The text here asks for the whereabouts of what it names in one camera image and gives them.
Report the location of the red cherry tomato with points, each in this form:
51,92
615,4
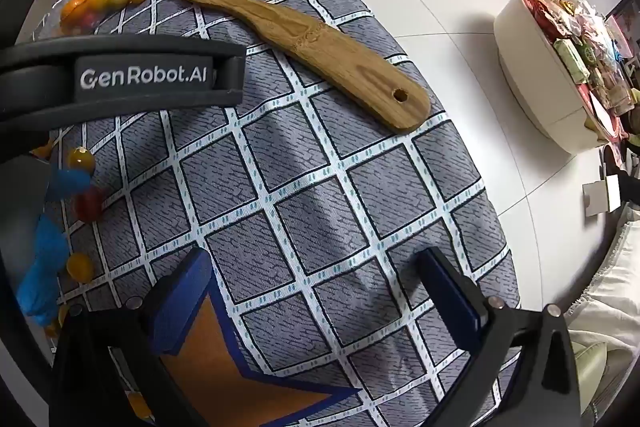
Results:
89,203

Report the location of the round white table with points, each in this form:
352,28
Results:
530,77

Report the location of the grey checked star-print blanket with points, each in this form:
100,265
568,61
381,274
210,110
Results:
300,187

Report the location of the orange cherry tomato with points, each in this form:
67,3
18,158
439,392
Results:
54,323
42,150

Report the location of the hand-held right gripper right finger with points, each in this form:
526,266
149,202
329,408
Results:
450,297

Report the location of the yellow cherry tomato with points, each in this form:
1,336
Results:
80,159
138,404
80,267

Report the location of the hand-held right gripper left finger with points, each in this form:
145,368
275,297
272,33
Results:
177,307

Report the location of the long wooden stick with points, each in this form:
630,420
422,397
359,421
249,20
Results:
280,27

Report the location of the pile of snack packets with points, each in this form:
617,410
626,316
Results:
590,52

